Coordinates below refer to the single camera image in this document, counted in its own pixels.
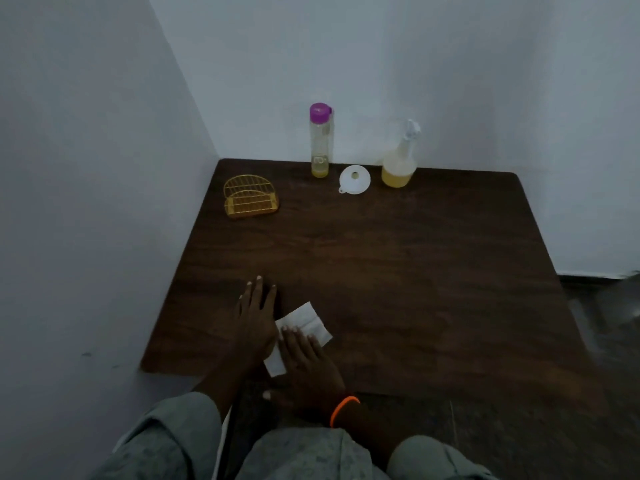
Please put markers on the person's left hand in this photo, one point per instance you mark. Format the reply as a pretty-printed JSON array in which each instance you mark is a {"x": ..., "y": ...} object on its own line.
[{"x": 255, "y": 329}]

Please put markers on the person's right hand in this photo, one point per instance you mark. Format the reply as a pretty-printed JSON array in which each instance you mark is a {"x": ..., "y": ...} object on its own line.
[{"x": 312, "y": 379}]

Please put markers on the person's right thumb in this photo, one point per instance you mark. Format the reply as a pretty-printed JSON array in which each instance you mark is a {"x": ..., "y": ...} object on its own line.
[{"x": 274, "y": 394}]

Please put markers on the person's left little finger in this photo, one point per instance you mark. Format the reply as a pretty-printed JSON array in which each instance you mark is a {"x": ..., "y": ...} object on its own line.
[{"x": 241, "y": 305}]

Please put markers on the person's left middle finger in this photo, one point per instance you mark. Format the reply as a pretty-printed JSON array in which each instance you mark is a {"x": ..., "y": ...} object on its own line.
[{"x": 258, "y": 294}]

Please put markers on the white paper tissue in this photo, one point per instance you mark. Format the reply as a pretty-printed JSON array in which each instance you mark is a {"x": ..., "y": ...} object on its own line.
[{"x": 306, "y": 319}]

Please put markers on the person's left forearm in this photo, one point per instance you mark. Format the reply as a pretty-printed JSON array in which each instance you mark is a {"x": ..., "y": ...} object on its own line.
[{"x": 220, "y": 387}]

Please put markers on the person's right forearm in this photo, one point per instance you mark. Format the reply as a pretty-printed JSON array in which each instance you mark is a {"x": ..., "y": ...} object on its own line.
[{"x": 372, "y": 434}]

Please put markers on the person's grey clothing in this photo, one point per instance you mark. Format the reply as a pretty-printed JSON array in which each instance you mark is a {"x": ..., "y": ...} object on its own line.
[{"x": 300, "y": 454}]

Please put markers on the white plastic funnel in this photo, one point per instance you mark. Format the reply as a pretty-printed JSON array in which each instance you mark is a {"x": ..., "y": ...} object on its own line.
[{"x": 356, "y": 181}]

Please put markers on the clear bottle with purple cap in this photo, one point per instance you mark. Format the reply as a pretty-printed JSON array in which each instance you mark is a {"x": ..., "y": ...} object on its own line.
[{"x": 320, "y": 139}]

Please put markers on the spray bottle with yellow liquid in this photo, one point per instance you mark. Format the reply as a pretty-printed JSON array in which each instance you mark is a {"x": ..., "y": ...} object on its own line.
[{"x": 398, "y": 169}]

